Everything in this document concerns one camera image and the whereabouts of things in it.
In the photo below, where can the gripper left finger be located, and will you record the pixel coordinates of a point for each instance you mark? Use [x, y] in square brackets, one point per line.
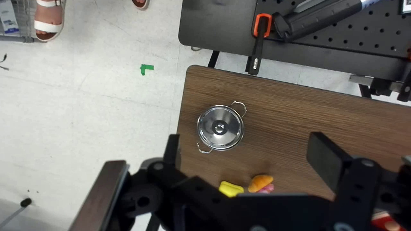
[151, 189]

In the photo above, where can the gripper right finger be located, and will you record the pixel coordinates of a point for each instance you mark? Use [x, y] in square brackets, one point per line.
[356, 179]

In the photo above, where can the yellow plush toy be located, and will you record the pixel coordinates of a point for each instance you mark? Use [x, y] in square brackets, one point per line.
[230, 189]

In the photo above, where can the pink plush toy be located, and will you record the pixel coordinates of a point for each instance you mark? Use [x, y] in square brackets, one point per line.
[268, 189]

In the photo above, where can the orange plush toy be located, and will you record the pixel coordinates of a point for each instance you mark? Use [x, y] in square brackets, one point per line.
[260, 182]

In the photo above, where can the brown wooden board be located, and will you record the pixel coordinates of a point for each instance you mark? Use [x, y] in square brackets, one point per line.
[102, 195]

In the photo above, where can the red packet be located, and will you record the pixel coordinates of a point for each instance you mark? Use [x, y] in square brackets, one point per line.
[385, 223]

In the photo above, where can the steel pot lid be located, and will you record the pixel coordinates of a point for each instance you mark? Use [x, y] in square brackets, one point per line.
[220, 127]

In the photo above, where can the small steel pot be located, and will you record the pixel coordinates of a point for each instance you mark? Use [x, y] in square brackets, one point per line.
[221, 128]

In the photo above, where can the black clamp with grey bar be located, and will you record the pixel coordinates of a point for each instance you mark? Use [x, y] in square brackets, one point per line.
[382, 86]

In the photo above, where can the green tape mark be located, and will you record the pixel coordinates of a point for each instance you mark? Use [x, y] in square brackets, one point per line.
[146, 68]

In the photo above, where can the orange and black clamp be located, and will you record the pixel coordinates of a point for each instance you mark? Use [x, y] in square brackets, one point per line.
[261, 30]

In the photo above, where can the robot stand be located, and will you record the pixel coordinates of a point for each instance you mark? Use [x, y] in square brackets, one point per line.
[224, 22]

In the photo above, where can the person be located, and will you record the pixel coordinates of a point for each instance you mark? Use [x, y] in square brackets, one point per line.
[48, 19]

